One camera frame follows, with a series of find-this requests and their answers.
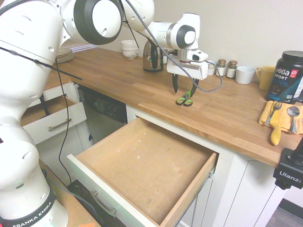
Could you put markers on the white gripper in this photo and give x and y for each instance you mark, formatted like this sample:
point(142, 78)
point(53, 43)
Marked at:
point(184, 71)

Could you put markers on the green black scissors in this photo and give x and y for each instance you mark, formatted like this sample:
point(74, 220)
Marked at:
point(185, 96)

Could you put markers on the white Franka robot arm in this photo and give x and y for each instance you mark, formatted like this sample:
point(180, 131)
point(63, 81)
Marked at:
point(30, 47)

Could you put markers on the large open wooden drawer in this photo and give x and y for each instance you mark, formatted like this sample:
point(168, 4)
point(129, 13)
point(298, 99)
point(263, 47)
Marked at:
point(146, 165)

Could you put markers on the small open white drawer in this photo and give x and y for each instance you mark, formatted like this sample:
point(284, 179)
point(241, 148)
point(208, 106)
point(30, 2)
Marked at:
point(59, 118)

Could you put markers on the small white printed cup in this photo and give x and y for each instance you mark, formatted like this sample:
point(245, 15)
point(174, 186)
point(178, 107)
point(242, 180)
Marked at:
point(211, 69)

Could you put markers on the spice jar copper lid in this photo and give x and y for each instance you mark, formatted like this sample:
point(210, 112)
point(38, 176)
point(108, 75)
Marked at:
point(231, 71)
point(220, 69)

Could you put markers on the chrome black electric kettle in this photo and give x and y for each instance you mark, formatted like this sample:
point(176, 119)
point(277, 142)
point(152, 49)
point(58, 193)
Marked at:
point(151, 59)

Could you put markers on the plain white cup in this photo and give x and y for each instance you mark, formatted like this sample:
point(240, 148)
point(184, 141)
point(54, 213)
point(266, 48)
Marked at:
point(245, 75)

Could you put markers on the white bowl floral print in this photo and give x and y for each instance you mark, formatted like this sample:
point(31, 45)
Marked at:
point(130, 55)

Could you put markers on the yellow mug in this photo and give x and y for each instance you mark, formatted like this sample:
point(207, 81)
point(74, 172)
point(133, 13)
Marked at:
point(266, 78)

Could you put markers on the stainless steel dishwasher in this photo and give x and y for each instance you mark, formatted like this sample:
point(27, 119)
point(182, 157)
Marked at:
point(104, 111)

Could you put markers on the silver fork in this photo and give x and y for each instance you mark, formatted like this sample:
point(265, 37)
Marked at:
point(276, 106)

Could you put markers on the black Vega protein tub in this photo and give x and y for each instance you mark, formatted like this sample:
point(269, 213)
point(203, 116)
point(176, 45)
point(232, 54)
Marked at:
point(285, 78)

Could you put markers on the yellow folded cloth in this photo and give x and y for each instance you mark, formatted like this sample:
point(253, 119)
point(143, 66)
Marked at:
point(285, 120)

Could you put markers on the silver spoon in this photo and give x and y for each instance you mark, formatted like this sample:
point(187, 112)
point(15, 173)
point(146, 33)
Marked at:
point(293, 111)

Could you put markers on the beige window blinds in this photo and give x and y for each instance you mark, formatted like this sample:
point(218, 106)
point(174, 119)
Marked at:
point(80, 46)

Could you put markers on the white kitchen cabinet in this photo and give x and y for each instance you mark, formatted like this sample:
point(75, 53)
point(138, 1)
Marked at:
point(236, 189)

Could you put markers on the stack of cream plates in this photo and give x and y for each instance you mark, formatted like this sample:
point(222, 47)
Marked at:
point(65, 56)

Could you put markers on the orange sticky note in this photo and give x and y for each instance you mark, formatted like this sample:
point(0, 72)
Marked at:
point(87, 224)

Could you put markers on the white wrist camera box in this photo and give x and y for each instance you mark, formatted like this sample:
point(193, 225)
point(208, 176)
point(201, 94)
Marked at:
point(199, 56)

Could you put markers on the black Ulanzi camera mount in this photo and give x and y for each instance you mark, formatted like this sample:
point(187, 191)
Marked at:
point(287, 170)

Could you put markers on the black camera boom stand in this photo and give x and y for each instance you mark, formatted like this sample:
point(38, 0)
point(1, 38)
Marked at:
point(45, 106)

